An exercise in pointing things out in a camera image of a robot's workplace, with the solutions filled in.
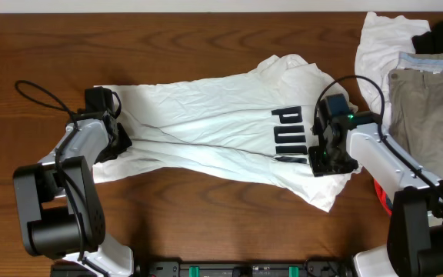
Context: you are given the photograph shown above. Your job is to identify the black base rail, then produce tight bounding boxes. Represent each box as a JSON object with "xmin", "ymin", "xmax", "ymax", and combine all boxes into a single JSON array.
[{"xmin": 132, "ymin": 259, "xmax": 356, "ymax": 277}]

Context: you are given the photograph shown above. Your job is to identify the grey khaki trousers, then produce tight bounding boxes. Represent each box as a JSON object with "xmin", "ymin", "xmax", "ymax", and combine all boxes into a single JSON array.
[{"xmin": 389, "ymin": 69, "xmax": 443, "ymax": 179}]

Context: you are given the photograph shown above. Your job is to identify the right black cable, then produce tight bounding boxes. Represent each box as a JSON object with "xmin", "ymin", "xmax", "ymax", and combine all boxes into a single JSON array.
[{"xmin": 312, "ymin": 75, "xmax": 443, "ymax": 232}]

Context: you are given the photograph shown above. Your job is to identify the navy red shorts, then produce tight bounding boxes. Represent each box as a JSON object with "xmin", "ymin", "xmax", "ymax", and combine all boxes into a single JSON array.
[{"xmin": 374, "ymin": 180, "xmax": 392, "ymax": 216}]

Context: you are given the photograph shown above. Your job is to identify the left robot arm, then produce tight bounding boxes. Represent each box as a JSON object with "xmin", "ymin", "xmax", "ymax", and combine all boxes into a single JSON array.
[{"xmin": 13, "ymin": 111, "xmax": 134, "ymax": 276}]

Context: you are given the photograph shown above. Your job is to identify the white t-shirt with black tag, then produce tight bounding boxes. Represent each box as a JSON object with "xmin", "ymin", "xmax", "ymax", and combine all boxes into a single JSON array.
[{"xmin": 93, "ymin": 55, "xmax": 350, "ymax": 211}]

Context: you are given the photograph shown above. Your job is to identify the black cable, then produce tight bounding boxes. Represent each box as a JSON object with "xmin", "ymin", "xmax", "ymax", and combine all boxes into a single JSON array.
[
  {"xmin": 14, "ymin": 79, "xmax": 125, "ymax": 276},
  {"xmin": 312, "ymin": 75, "xmax": 443, "ymax": 232}
]

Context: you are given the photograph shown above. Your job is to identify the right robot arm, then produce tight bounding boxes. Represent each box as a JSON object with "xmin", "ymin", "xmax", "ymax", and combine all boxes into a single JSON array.
[{"xmin": 308, "ymin": 112, "xmax": 443, "ymax": 276}]

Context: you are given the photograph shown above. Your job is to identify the left black cable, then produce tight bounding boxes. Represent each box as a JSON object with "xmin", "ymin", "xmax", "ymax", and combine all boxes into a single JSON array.
[{"xmin": 14, "ymin": 79, "xmax": 125, "ymax": 276}]

